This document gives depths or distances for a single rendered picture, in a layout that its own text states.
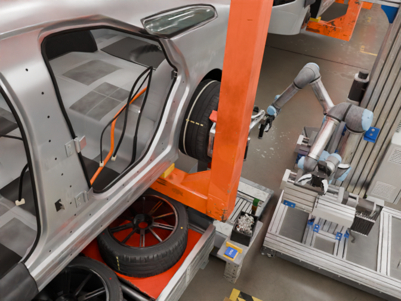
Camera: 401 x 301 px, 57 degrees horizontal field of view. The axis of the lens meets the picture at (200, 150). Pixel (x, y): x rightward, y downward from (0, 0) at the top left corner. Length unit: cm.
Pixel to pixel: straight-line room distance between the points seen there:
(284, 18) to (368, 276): 332
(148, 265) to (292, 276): 120
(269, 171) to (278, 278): 127
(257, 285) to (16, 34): 235
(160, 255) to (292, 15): 366
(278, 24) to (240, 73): 324
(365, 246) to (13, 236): 255
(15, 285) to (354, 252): 239
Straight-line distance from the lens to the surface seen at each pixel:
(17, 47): 166
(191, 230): 294
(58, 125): 173
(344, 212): 271
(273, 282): 310
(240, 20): 188
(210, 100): 276
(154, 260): 254
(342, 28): 619
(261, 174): 391
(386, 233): 348
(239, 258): 261
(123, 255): 253
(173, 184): 270
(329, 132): 235
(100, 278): 245
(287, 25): 523
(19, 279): 201
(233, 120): 211
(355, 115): 234
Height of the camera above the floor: 255
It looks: 39 degrees down
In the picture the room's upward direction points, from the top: 5 degrees clockwise
